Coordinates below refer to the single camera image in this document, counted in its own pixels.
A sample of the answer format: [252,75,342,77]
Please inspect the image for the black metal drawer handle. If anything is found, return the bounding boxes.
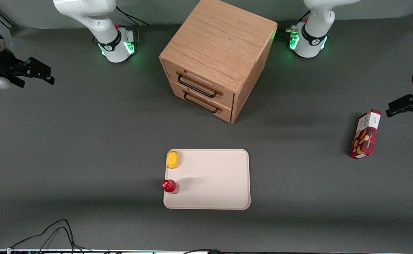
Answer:
[183,90,223,114]
[176,72,223,98]

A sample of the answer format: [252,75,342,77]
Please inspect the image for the wooden drawer with black handle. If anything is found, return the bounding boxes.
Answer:
[170,81,233,123]
[162,59,235,110]

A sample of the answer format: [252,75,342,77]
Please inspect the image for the wooden drawer cabinet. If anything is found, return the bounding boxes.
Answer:
[159,0,278,123]

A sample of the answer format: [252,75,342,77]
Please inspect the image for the red plaid snack box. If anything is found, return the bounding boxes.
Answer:
[349,109,382,160]

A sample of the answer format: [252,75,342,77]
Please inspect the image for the yellow plastic toy food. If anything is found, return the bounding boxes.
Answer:
[166,151,180,169]

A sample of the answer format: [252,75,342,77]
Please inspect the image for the red small bottle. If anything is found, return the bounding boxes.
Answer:
[162,179,180,194]

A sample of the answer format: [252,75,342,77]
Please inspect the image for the beige plastic tray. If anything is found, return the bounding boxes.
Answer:
[163,149,251,210]

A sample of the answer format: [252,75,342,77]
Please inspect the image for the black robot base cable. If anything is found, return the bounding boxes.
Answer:
[116,6,150,45]
[276,10,311,40]

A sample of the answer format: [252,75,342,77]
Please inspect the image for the black floor cable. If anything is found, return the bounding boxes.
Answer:
[10,219,97,254]

